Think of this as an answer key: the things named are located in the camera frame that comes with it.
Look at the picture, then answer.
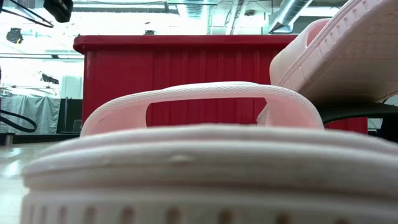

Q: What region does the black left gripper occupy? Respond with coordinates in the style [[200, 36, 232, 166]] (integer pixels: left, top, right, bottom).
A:
[[42, 0, 74, 24]]

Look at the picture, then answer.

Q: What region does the black panel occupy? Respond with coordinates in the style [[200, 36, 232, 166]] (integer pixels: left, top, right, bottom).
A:
[[57, 98, 84, 134]]

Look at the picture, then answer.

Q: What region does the black wall-mounted object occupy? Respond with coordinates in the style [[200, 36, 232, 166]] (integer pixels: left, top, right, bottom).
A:
[[41, 73, 60, 85]]

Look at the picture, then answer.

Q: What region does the black ceiling fixture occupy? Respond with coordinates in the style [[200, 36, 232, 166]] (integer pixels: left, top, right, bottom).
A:
[[6, 27, 24, 44]]

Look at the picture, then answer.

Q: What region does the pink slide sandal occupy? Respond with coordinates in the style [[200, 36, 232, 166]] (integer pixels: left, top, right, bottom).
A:
[[20, 81, 398, 224], [269, 0, 398, 105]]

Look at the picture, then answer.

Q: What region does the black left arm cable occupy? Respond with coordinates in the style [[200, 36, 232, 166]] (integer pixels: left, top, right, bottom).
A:
[[0, 108, 39, 134]]

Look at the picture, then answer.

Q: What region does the black aluminium rail frame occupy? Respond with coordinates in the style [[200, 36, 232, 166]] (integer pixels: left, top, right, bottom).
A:
[[12, 133, 82, 145]]

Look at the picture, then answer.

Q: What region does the silver metal post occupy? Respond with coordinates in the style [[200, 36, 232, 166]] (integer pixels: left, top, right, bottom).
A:
[[2, 132, 16, 147]]

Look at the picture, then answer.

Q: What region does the red plastic bin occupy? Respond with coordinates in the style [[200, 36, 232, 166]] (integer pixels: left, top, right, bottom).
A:
[[73, 34, 369, 135]]

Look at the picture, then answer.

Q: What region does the grey curtain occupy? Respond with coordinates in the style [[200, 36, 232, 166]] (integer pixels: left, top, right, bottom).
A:
[[0, 95, 62, 135]]

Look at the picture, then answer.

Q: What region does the white cabinet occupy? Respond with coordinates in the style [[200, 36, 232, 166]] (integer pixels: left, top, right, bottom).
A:
[[60, 75, 84, 100]]

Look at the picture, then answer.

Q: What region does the silver ceiling duct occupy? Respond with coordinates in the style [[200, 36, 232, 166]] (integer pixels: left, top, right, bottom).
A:
[[269, 0, 313, 34]]

